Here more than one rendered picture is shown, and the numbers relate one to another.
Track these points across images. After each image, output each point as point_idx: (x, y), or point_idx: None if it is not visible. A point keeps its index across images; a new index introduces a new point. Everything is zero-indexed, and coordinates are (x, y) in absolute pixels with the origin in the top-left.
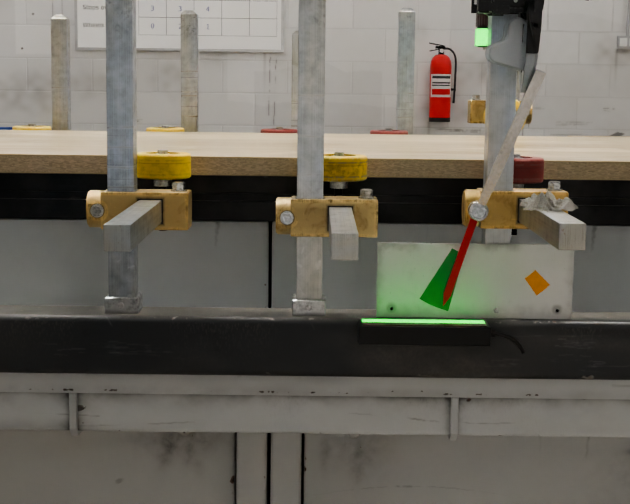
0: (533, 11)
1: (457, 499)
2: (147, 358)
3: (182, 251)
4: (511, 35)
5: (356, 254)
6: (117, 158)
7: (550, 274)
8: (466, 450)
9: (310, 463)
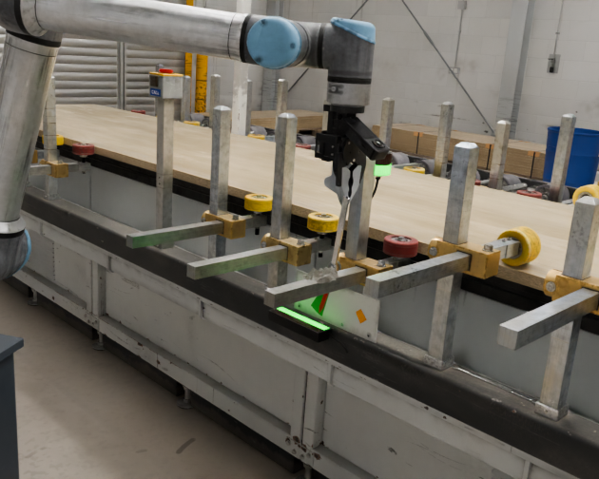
0: (334, 162)
1: (391, 421)
2: (212, 295)
3: None
4: (333, 173)
5: (194, 277)
6: (212, 198)
7: (367, 314)
8: None
9: None
